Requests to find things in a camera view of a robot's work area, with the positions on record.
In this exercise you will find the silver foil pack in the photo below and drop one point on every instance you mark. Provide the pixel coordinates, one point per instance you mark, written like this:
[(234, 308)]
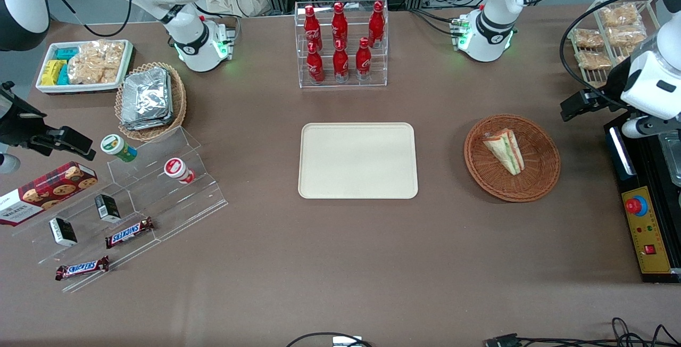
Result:
[(146, 91), (149, 123)]

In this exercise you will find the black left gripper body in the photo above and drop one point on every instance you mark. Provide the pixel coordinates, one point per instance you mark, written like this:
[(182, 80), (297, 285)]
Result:
[(608, 95)]

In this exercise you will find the white power adapter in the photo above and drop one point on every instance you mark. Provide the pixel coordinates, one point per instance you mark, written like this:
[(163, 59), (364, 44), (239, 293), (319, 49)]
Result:
[(347, 341)]

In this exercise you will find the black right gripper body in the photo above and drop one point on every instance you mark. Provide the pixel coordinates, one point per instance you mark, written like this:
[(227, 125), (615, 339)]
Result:
[(21, 130)]

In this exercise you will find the beige plastic tray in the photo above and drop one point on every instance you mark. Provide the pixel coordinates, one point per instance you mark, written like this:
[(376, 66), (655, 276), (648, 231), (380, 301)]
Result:
[(356, 160)]

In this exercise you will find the yellow snack pack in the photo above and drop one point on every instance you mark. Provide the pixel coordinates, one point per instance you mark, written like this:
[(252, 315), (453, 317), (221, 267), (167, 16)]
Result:
[(50, 73)]

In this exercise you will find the clear bag of crackers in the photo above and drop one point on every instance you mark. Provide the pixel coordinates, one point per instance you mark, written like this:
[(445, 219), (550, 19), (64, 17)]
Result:
[(96, 62)]

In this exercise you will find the clear acrylic bottle rack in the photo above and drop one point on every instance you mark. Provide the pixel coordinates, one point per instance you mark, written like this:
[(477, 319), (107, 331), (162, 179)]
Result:
[(343, 83)]

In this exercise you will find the clear acrylic stepped display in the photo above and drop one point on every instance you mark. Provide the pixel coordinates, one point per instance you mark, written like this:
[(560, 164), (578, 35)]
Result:
[(175, 208)]

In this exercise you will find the small black box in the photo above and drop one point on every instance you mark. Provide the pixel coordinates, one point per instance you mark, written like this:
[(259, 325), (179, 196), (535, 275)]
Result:
[(108, 207), (63, 231)]

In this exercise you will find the brown round wicker basket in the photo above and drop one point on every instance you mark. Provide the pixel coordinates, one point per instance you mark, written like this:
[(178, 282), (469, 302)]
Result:
[(540, 174)]

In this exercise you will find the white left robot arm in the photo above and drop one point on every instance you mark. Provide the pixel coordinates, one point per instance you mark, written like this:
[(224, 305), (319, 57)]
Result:
[(500, 17)]

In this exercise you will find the black control box yellow panel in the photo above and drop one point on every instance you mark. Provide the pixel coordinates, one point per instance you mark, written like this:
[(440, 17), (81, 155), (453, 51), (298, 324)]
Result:
[(646, 240)]

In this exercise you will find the red snack cup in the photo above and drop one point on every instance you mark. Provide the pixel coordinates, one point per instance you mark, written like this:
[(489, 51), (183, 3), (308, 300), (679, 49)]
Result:
[(178, 170)]

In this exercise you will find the light wicker basket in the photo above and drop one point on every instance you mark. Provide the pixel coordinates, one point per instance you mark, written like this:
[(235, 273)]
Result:
[(180, 97)]

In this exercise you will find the triangle sandwich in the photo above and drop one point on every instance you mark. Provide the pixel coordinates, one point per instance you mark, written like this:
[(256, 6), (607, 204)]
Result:
[(505, 150)]

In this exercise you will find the teal snack pack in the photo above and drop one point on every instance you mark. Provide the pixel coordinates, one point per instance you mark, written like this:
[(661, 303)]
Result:
[(67, 52), (63, 75)]

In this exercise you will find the red cola bottle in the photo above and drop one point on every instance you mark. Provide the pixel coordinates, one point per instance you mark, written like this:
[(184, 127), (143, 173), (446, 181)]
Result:
[(310, 27), (376, 25), (341, 65), (363, 62), (315, 67), (339, 25)]

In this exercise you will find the green snack cup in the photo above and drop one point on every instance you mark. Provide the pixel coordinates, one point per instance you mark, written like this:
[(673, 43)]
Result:
[(118, 147)]

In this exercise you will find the red tartan cookie box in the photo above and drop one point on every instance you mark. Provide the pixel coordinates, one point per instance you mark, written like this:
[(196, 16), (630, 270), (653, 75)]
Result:
[(48, 190)]

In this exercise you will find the silver metal pan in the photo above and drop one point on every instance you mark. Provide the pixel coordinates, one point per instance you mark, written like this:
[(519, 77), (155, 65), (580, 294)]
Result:
[(671, 155)]

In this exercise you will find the white rectangular snack tray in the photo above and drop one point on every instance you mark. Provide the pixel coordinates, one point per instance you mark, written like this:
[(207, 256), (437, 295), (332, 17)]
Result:
[(80, 88)]

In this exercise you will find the brown Snickers bar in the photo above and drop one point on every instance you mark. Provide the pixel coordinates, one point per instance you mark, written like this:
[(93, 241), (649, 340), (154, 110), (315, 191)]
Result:
[(129, 232), (82, 267)]

